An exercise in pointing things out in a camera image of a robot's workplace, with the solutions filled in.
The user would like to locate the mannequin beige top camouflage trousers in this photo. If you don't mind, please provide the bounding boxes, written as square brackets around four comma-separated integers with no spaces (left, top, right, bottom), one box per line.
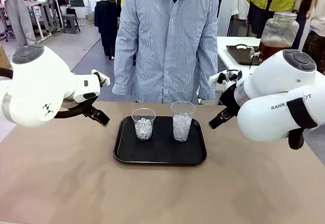
[301,0,325,75]

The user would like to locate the small black tray with handles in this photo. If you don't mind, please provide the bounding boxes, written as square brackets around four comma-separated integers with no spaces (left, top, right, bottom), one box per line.
[225,44,262,66]

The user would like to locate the white side table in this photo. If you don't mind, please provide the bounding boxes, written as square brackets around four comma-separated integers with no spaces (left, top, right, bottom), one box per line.
[216,36,263,79]

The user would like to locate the glass beverage dispenser jar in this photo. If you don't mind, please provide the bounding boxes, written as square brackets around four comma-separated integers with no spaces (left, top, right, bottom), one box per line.
[258,12,300,63]

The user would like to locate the person in striped blue shirt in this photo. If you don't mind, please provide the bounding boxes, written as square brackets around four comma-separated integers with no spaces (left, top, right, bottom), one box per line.
[113,0,219,105]

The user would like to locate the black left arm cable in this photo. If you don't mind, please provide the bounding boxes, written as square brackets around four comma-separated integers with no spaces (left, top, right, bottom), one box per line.
[53,97,99,120]

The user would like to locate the mannequin white shirt dark trousers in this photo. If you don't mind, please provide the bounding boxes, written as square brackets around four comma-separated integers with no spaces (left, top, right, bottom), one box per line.
[88,0,120,60]

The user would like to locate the person's left forearm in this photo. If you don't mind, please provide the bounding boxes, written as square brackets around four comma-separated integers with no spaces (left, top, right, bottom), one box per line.
[197,48,219,101]

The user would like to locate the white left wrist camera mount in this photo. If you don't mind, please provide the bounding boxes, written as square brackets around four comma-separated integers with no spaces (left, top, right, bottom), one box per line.
[90,69,111,88]

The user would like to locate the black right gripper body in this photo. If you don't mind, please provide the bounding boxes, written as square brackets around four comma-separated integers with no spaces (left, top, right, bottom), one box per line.
[218,81,241,117]

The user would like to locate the large black serving tray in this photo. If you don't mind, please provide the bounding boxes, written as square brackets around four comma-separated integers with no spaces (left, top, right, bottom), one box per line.
[113,115,207,166]

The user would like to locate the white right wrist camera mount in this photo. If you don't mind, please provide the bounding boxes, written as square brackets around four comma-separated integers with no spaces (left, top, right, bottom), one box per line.
[208,69,244,90]

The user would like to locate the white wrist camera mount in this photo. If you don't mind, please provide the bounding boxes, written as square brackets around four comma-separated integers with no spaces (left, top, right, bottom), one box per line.
[208,69,244,90]
[90,69,111,88]

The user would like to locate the white coat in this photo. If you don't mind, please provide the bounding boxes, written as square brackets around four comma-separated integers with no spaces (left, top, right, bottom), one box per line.
[217,0,251,30]

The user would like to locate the short clear plastic cup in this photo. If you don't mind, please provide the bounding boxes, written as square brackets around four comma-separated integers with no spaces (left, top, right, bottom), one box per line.
[131,108,156,141]

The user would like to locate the grey workbench desk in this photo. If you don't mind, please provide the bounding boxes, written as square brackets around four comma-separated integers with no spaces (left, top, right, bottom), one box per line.
[24,0,64,42]

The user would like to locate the grey plastic stool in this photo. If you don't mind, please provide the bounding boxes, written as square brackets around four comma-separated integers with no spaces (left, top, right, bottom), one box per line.
[62,14,81,35]

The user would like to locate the person's right forearm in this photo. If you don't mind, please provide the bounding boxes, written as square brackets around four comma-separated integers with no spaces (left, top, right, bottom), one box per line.
[112,48,135,97]

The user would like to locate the mannequin red top grey trousers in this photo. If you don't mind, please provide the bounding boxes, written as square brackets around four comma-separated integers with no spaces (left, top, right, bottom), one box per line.
[0,0,37,49]

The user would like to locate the brown cardboard box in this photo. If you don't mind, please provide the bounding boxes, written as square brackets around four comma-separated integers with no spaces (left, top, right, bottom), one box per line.
[0,45,11,69]

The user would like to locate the tall clear plastic cup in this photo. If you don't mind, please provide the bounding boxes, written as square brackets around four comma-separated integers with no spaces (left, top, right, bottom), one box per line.
[170,101,197,143]

